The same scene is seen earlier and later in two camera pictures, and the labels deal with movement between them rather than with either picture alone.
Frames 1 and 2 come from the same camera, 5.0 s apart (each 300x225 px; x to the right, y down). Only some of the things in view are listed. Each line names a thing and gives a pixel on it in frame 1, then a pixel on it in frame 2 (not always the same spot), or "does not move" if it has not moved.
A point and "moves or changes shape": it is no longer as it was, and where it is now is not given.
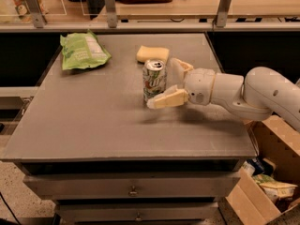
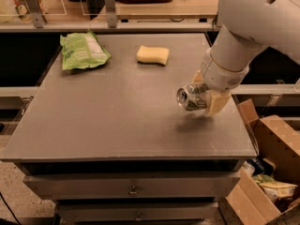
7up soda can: [154, 78] moves or changes shape
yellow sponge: [146, 52] does not move
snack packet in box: [275, 189] does not move
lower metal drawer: [139, 212] does not move
